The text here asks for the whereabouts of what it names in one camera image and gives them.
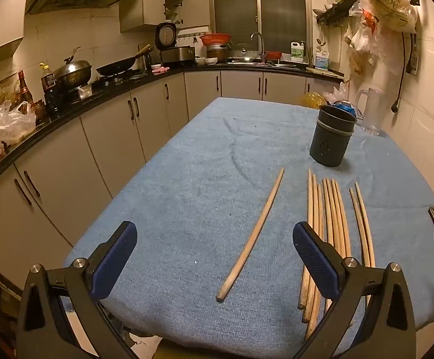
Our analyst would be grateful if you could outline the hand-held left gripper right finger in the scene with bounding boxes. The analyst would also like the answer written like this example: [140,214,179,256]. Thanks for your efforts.
[292,221,417,359]

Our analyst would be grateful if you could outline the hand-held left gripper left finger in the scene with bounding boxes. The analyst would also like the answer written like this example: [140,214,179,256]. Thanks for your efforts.
[16,220,140,359]

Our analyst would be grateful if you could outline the set of wooden chopsticks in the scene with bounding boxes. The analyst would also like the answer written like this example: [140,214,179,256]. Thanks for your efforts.
[297,168,375,341]

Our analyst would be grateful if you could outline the single wooden chopstick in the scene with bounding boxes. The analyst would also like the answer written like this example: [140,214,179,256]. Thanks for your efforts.
[216,168,285,303]

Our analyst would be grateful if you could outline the dark grey chopstick holder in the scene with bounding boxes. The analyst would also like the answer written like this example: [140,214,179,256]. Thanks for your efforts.
[309,105,358,167]

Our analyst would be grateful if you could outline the blue table cloth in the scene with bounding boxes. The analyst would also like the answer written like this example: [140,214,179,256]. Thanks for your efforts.
[64,97,434,359]

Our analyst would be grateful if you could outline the beige base cabinets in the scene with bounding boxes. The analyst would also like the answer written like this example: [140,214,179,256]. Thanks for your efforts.
[0,70,347,300]

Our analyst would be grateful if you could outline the blue plastic bag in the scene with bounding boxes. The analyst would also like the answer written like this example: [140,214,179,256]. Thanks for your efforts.
[331,101,358,118]

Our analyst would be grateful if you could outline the clear plastic pitcher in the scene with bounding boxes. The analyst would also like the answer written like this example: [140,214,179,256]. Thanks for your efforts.
[353,87,386,136]

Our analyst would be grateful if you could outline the yellow plastic bag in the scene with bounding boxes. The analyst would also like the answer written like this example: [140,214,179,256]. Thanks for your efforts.
[299,92,328,110]

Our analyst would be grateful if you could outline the clear bag with food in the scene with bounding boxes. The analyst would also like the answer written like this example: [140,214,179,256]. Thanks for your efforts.
[0,101,38,146]

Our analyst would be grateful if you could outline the white plastic bag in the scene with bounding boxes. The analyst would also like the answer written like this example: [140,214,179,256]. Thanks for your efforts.
[322,81,350,103]

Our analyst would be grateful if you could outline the gas stove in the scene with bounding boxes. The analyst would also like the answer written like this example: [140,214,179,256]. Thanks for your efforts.
[65,70,148,101]

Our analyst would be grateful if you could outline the wooden cutting board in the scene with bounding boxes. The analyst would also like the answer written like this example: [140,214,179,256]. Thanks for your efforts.
[306,66,345,80]

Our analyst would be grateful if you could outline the oil bottle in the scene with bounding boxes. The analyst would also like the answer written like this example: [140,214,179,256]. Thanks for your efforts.
[39,63,57,96]

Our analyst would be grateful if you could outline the black wok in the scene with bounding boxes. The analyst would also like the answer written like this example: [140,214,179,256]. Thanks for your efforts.
[96,44,154,76]

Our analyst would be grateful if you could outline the dark sauce bottle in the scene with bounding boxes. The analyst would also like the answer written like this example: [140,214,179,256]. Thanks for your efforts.
[16,70,34,104]

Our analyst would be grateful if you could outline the white jug blue label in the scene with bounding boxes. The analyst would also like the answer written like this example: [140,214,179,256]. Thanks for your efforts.
[315,47,330,71]

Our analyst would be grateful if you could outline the black countertop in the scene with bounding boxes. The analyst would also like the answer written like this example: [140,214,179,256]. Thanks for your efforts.
[0,62,345,199]

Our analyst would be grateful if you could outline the white jug green label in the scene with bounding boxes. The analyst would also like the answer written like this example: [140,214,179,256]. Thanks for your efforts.
[290,41,307,63]

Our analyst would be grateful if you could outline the steel sink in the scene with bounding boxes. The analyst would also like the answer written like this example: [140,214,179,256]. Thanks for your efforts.
[227,58,300,69]

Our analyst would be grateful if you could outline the rice cooker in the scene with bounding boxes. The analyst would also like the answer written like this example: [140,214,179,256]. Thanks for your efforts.
[155,20,196,64]

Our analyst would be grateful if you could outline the clear hanging plastic bags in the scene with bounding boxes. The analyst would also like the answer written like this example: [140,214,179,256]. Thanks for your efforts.
[344,0,401,75]

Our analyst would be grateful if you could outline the glass pot lid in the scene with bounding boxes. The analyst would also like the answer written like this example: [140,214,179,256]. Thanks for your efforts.
[229,43,257,60]

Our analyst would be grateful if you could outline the steel faucet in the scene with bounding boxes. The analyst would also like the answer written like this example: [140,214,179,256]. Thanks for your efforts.
[250,32,266,62]

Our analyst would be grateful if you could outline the red basin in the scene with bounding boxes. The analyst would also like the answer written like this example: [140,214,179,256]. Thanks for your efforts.
[199,33,232,46]

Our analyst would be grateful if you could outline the beige upper cabinets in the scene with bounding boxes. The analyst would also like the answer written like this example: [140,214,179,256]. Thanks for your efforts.
[120,0,210,32]

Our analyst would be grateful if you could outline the large hanging plastic bag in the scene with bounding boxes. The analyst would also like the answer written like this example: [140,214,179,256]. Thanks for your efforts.
[358,0,419,34]

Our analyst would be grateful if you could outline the kitchen window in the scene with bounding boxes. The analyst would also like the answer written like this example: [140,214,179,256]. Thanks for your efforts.
[208,0,311,64]

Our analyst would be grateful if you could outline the black power cable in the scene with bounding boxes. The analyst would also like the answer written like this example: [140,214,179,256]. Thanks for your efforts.
[391,32,418,113]

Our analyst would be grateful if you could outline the black wall rack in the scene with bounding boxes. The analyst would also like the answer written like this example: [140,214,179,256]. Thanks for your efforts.
[316,0,362,27]

